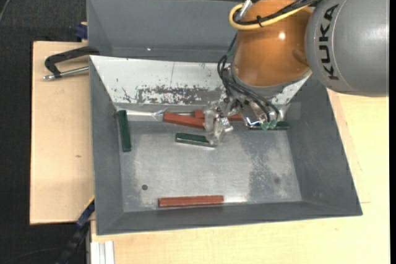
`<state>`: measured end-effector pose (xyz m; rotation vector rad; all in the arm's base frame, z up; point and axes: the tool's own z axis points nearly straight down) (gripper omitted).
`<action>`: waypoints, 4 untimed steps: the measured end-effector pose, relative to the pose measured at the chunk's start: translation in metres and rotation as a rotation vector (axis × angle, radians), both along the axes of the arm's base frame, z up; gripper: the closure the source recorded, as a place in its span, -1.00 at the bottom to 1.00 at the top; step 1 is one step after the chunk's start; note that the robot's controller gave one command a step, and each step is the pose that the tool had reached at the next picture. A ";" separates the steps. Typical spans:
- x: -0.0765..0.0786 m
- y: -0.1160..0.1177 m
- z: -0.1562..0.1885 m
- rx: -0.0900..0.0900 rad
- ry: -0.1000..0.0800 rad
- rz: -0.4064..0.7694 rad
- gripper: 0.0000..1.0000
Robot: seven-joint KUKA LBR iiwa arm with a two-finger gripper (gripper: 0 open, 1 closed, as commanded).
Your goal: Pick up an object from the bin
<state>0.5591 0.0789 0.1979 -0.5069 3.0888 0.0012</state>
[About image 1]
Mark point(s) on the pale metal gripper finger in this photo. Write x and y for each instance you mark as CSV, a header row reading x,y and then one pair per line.
x,y
209,125
222,131

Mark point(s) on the red-brown flat block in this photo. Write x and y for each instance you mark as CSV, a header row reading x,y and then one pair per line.
x,y
182,119
190,201
199,114

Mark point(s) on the dark green flat block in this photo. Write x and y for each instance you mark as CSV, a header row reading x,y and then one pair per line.
x,y
190,138
280,125
125,131

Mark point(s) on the grey metal bin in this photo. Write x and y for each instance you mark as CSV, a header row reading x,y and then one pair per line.
x,y
191,170

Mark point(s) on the pale wood flat board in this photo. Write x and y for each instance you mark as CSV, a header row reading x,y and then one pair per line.
x,y
58,139

